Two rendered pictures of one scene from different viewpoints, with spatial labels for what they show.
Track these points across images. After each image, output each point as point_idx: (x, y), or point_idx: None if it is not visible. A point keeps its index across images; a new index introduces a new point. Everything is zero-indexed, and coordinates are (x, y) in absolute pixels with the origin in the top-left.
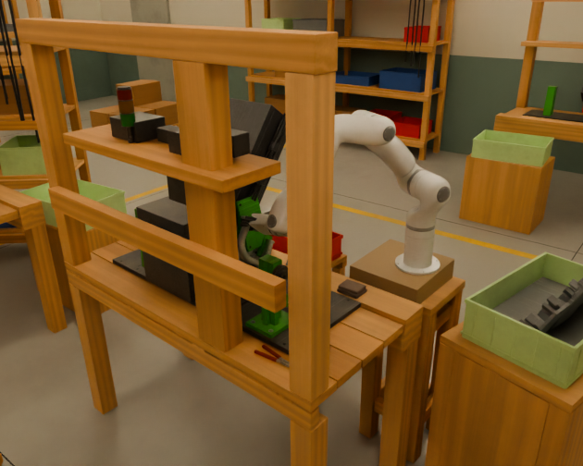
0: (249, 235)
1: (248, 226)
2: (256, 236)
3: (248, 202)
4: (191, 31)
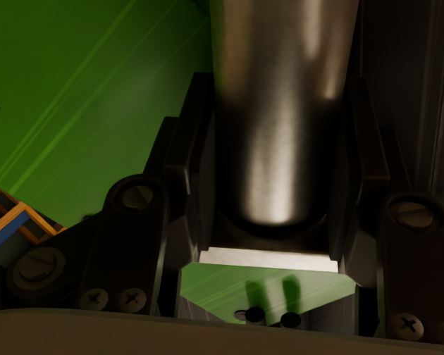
0: (107, 30)
1: (275, 158)
2: (0, 74)
3: (306, 286)
4: None
